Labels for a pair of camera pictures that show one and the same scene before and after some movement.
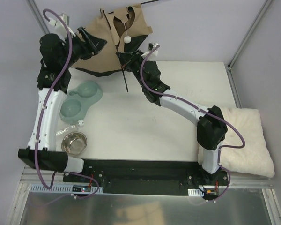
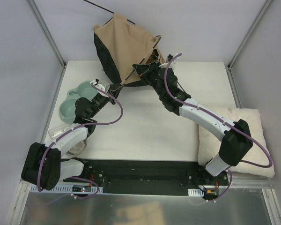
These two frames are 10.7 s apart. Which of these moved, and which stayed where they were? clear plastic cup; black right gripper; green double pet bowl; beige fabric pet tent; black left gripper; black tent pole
Moved: black left gripper; black tent pole; black right gripper; beige fabric pet tent
Stayed: clear plastic cup; green double pet bowl
